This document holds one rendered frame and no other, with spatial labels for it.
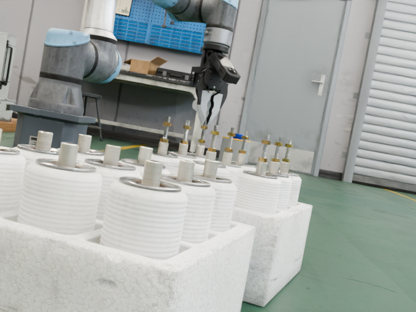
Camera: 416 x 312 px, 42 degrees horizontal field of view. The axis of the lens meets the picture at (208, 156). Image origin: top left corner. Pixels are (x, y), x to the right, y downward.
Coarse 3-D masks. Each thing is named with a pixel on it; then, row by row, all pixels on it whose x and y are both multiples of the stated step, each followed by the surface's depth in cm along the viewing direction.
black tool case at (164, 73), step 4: (160, 68) 572; (160, 72) 572; (164, 72) 571; (168, 72) 572; (172, 72) 573; (176, 72) 573; (180, 72) 573; (184, 72) 575; (160, 76) 572; (164, 76) 572; (168, 76) 572; (172, 76) 573; (176, 76) 571; (180, 76) 571; (184, 76) 574; (188, 76) 574; (192, 76) 575; (184, 80) 574; (188, 80) 575; (192, 80) 575
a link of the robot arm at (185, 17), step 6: (192, 0) 141; (198, 0) 144; (192, 6) 142; (198, 6) 143; (168, 12) 148; (186, 12) 142; (192, 12) 144; (198, 12) 144; (174, 18) 149; (180, 18) 147; (186, 18) 146; (192, 18) 146; (198, 18) 145
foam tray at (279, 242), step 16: (240, 208) 111; (288, 208) 130; (304, 208) 132; (256, 224) 107; (272, 224) 106; (288, 224) 115; (304, 224) 134; (256, 240) 107; (272, 240) 106; (288, 240) 118; (304, 240) 140; (256, 256) 107; (272, 256) 106; (288, 256) 122; (256, 272) 107; (272, 272) 108; (288, 272) 126; (256, 288) 107; (272, 288) 112; (256, 304) 107
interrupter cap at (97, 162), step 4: (88, 160) 77; (92, 160) 79; (96, 160) 80; (100, 160) 81; (92, 164) 76; (96, 164) 76; (100, 164) 76; (104, 164) 76; (120, 164) 82; (124, 164) 82; (128, 164) 82; (112, 168) 76; (116, 168) 76; (120, 168) 76; (124, 168) 77; (128, 168) 77; (132, 168) 78
